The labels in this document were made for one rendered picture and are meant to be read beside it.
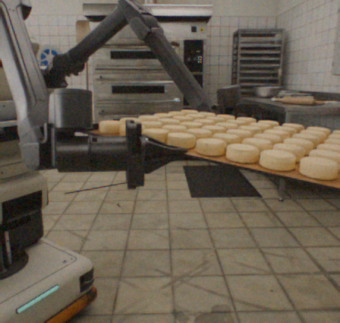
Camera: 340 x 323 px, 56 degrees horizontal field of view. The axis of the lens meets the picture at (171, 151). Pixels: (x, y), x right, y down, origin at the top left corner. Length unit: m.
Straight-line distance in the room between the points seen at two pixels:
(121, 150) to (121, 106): 3.89
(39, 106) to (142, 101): 3.70
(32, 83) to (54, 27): 5.04
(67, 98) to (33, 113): 0.10
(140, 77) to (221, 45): 1.69
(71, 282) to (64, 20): 4.58
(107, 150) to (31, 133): 0.14
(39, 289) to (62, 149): 1.07
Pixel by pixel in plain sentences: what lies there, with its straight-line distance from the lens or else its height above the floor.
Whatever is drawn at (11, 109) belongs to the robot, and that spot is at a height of 1.00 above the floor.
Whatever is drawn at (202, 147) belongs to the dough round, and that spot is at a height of 1.00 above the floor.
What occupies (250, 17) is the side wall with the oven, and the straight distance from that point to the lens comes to 5.61.
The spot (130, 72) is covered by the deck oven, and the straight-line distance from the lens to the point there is 4.34.
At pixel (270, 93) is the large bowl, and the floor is 0.95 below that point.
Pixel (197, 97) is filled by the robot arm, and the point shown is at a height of 1.05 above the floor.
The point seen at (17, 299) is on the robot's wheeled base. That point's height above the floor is 0.27.
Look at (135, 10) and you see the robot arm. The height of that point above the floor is 1.32.
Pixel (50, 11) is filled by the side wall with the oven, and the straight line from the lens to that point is 5.69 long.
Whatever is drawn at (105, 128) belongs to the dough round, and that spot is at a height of 1.01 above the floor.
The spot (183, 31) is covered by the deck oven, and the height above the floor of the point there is 1.72.
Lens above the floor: 1.10
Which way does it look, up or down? 13 degrees down
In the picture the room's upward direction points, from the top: straight up
